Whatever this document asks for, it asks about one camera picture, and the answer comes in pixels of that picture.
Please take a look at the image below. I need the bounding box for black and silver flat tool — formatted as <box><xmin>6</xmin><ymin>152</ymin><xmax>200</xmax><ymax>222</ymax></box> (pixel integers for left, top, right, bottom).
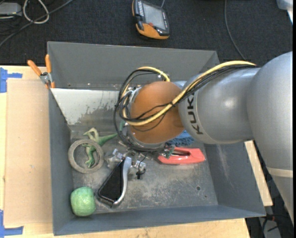
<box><xmin>97</xmin><ymin>156</ymin><xmax>133</xmax><ymax>208</ymax></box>

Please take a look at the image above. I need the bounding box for grey metal bin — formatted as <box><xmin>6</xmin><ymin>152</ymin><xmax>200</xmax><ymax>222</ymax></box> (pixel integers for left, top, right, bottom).
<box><xmin>46</xmin><ymin>41</ymin><xmax>267</xmax><ymax>237</ymax></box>

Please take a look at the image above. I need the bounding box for green toy dinosaur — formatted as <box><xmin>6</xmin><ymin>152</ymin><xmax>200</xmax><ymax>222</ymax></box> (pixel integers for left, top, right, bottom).
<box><xmin>82</xmin><ymin>127</ymin><xmax>119</xmax><ymax>169</ymax></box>

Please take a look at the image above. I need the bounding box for blue cloth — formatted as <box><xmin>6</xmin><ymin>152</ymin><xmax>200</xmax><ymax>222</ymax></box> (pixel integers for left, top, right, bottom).
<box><xmin>165</xmin><ymin>129</ymin><xmax>196</xmax><ymax>148</ymax></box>

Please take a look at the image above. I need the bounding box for green ball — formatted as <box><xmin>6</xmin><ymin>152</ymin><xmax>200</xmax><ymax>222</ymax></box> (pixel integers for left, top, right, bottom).
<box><xmin>70</xmin><ymin>186</ymin><xmax>97</xmax><ymax>217</ymax></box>

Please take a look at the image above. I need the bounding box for brown cardboard board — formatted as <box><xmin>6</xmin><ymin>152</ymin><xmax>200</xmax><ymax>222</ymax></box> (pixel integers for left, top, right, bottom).
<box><xmin>3</xmin><ymin>79</ymin><xmax>55</xmax><ymax>227</ymax></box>

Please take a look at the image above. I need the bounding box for red flat handle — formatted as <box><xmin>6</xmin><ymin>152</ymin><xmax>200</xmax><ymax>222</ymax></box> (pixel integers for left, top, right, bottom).
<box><xmin>157</xmin><ymin>146</ymin><xmax>206</xmax><ymax>166</ymax></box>

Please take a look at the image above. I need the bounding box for grey ring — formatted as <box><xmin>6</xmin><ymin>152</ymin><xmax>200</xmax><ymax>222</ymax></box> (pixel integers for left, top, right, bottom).
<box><xmin>67</xmin><ymin>138</ymin><xmax>105</xmax><ymax>175</ymax></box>

